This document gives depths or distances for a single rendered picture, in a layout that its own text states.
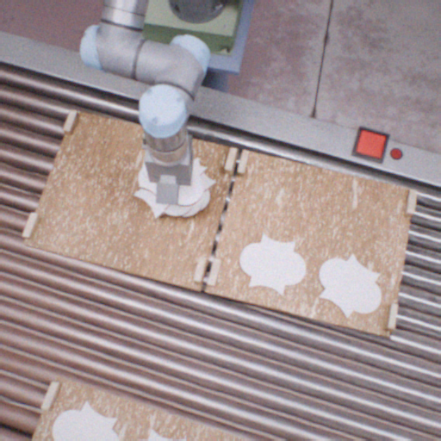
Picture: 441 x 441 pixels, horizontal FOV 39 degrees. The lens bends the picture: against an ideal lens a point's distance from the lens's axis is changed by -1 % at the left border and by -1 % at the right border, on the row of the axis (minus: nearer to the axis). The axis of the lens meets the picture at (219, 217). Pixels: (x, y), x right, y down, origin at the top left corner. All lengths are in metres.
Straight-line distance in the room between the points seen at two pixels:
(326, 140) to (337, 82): 1.19
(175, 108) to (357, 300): 0.61
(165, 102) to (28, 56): 0.72
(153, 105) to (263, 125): 0.55
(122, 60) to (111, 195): 0.42
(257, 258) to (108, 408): 0.44
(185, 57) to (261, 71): 1.61
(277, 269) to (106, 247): 0.38
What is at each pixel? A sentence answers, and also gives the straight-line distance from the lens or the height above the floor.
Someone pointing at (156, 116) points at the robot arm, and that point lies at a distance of 1.01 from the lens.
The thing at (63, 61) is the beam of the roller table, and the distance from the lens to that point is 1.66.
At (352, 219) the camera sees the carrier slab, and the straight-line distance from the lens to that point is 1.43.
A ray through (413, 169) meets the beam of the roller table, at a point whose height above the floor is 0.92.
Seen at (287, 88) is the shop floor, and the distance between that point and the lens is 2.65.
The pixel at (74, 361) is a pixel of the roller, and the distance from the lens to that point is 1.38.
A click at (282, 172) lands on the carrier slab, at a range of 1.45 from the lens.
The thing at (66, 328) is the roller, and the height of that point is 0.92.
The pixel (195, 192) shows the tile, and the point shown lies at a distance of 1.28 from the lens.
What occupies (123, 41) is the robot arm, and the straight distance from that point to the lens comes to 1.12.
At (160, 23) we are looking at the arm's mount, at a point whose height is 0.96.
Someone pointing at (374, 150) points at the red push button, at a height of 0.93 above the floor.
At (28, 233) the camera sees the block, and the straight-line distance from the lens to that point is 1.42.
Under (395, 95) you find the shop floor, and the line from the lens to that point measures 2.72.
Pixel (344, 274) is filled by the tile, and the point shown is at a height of 0.95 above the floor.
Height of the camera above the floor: 2.26
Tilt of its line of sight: 71 degrees down
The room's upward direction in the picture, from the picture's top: 1 degrees clockwise
